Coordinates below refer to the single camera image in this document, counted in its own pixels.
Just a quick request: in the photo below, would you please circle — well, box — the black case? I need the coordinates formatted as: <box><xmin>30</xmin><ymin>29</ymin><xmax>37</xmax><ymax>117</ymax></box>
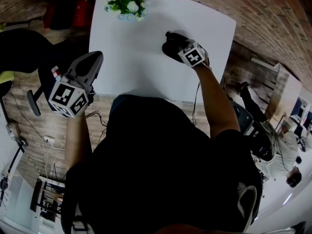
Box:
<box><xmin>162</xmin><ymin>31</ymin><xmax>186</xmax><ymax>63</ymax></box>

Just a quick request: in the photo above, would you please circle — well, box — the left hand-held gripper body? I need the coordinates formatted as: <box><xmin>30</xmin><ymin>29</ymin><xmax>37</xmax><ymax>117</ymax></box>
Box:
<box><xmin>48</xmin><ymin>50</ymin><xmax>104</xmax><ymax>118</ymax></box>

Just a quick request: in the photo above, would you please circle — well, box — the black metal rack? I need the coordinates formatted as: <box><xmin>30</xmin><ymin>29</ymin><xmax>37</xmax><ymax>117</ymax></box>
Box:
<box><xmin>29</xmin><ymin>175</ymin><xmax>66</xmax><ymax>223</ymax></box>

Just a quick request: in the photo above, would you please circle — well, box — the black and grey office chair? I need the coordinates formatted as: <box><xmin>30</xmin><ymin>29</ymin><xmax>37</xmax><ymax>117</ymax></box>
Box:
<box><xmin>229</xmin><ymin>101</ymin><xmax>274</xmax><ymax>161</ymax></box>

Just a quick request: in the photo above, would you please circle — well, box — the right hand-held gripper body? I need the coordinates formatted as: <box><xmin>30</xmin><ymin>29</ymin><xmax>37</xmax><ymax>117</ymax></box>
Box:
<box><xmin>168</xmin><ymin>34</ymin><xmax>210</xmax><ymax>69</ymax></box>

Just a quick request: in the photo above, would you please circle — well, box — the person's black shirt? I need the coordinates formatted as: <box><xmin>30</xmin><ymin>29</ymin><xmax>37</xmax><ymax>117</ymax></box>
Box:
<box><xmin>60</xmin><ymin>94</ymin><xmax>263</xmax><ymax>234</ymax></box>

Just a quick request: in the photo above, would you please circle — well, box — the person's right forearm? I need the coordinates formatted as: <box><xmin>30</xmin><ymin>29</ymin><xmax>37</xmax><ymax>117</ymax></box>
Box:
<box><xmin>195</xmin><ymin>62</ymin><xmax>241</xmax><ymax>140</ymax></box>

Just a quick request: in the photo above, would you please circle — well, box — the black metal stand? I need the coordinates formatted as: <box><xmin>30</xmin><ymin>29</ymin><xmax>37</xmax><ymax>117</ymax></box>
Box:
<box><xmin>0</xmin><ymin>120</ymin><xmax>29</xmax><ymax>204</ymax></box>

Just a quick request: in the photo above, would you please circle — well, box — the red fire extinguisher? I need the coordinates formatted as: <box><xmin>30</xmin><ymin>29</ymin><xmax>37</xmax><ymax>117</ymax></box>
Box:
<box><xmin>74</xmin><ymin>0</ymin><xmax>95</xmax><ymax>28</ymax></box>
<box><xmin>43</xmin><ymin>5</ymin><xmax>56</xmax><ymax>29</ymax></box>

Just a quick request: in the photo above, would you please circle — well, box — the person's left forearm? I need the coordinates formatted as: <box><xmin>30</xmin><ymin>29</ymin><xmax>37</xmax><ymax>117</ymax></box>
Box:
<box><xmin>63</xmin><ymin>112</ymin><xmax>95</xmax><ymax>177</ymax></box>

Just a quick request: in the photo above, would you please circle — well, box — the black cable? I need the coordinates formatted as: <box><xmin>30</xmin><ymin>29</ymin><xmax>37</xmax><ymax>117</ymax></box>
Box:
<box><xmin>192</xmin><ymin>81</ymin><xmax>201</xmax><ymax>127</ymax></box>

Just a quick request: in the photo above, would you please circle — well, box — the grey shoulder strap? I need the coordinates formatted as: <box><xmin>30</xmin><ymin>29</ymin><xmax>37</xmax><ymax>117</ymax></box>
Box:
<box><xmin>72</xmin><ymin>203</ymin><xmax>96</xmax><ymax>234</ymax></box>
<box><xmin>237</xmin><ymin>183</ymin><xmax>258</xmax><ymax>233</ymax></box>

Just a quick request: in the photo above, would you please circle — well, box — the green plant with white flowers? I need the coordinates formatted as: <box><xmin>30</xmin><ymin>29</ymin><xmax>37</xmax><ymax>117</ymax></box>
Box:
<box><xmin>104</xmin><ymin>0</ymin><xmax>149</xmax><ymax>22</ymax></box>

